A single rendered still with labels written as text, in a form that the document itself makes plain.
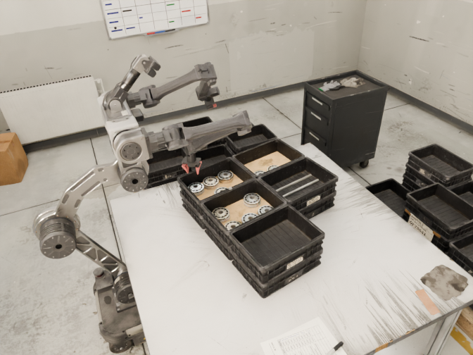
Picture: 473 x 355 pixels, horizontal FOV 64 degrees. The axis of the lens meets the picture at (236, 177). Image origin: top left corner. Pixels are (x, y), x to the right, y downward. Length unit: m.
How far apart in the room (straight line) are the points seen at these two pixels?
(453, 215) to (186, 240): 1.82
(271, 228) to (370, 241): 0.58
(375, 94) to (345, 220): 1.58
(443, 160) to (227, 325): 2.35
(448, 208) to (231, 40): 3.30
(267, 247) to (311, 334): 0.47
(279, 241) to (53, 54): 3.45
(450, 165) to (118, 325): 2.75
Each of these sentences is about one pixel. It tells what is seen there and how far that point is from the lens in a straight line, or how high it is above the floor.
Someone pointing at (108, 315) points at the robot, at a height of 0.24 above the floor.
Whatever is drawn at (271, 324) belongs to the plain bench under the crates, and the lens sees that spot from 1.90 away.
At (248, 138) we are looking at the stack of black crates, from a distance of 3.59.
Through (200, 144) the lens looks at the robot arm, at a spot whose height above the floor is 1.24.
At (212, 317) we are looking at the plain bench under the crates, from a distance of 1.93.
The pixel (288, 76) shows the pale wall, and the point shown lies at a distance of 5.69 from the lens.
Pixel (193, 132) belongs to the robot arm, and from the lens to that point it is 1.76.
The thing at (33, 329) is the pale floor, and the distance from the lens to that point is 3.11.
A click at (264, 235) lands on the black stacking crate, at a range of 2.08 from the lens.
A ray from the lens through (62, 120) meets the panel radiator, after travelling 4.86.
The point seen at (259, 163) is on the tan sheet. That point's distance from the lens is 2.62.
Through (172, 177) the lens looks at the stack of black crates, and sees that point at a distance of 3.16.
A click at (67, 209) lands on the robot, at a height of 1.00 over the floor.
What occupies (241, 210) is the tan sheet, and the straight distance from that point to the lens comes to 2.23.
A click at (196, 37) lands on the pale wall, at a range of 4.94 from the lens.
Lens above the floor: 2.30
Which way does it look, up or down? 36 degrees down
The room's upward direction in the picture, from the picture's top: 3 degrees counter-clockwise
